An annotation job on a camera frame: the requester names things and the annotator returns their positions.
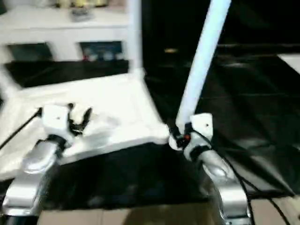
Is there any white plastic table top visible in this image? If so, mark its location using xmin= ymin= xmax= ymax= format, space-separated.
xmin=0 ymin=69 xmax=173 ymax=181

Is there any white plastic table leg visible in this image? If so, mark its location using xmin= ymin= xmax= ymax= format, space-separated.
xmin=0 ymin=64 xmax=23 ymax=100
xmin=127 ymin=0 xmax=145 ymax=77
xmin=175 ymin=0 xmax=232 ymax=128

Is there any black work mat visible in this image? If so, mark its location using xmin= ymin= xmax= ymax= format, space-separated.
xmin=0 ymin=53 xmax=300 ymax=209

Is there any white cabinet with glass doors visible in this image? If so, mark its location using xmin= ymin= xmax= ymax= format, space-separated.
xmin=0 ymin=9 xmax=132 ymax=63

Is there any clear bag of dark parts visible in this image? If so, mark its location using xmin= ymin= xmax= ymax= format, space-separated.
xmin=71 ymin=8 xmax=90 ymax=22

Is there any black low shelf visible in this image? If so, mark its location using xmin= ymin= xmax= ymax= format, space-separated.
xmin=217 ymin=43 xmax=300 ymax=56

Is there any white flat panel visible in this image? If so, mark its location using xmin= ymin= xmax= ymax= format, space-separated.
xmin=277 ymin=53 xmax=300 ymax=72

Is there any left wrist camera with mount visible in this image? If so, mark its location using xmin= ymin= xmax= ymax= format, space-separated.
xmin=41 ymin=105 xmax=75 ymax=147

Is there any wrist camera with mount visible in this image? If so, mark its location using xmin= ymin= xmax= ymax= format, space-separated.
xmin=41 ymin=105 xmax=75 ymax=147
xmin=184 ymin=113 xmax=214 ymax=161

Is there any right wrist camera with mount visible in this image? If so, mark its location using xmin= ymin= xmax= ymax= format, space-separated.
xmin=184 ymin=113 xmax=214 ymax=161

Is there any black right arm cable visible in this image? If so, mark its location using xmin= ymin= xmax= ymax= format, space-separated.
xmin=193 ymin=131 xmax=290 ymax=225

